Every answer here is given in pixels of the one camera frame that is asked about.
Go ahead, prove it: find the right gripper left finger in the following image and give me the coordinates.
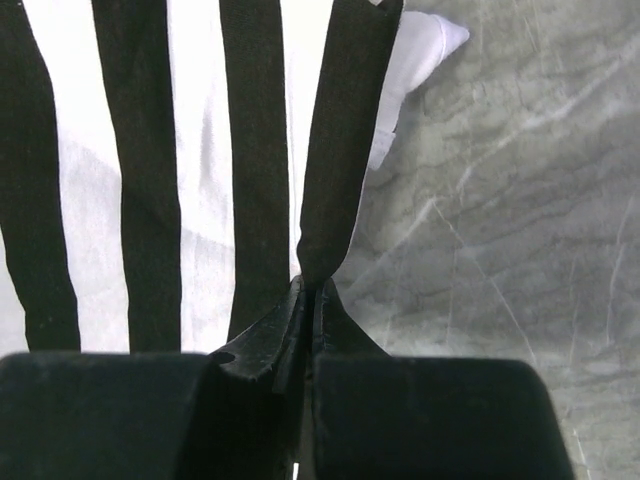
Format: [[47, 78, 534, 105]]
[[1, 279, 306, 479]]

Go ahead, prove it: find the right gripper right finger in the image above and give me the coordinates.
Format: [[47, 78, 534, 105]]
[[299, 282, 574, 479]]

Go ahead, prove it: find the black white striped top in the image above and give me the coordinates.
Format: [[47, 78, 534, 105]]
[[1, 1, 469, 355]]

